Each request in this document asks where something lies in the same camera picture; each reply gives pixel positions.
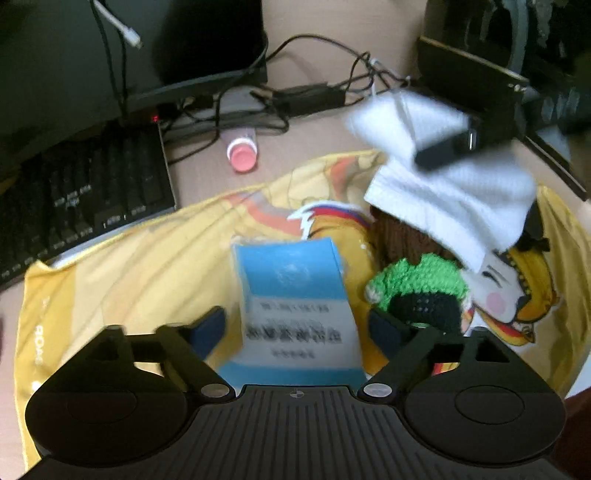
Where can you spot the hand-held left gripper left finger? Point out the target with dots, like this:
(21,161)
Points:
(210,330)

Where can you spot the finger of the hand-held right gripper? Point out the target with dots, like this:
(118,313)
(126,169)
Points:
(445,150)

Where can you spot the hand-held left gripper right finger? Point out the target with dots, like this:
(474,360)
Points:
(383,330)

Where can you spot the white cloth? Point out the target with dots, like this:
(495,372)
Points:
(452,203)

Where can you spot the blue white cotton pad packet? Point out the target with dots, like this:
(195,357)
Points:
(295,295)

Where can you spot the grey white box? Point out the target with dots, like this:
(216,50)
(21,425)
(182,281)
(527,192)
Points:
(558,161)

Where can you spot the brown green crochet doll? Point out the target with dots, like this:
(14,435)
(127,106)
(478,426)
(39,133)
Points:
(415,281)

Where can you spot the yellow printed cloth mat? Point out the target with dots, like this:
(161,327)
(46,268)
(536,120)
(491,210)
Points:
(138,277)

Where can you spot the black power adapter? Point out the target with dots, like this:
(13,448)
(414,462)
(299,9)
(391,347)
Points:
(309,98)

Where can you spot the pink cap bottle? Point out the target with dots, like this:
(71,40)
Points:
(242,154)

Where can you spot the black keyboard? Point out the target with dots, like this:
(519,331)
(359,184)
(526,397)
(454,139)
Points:
(78,203)

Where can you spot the black monitor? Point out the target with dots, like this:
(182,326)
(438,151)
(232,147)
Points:
(60,64)

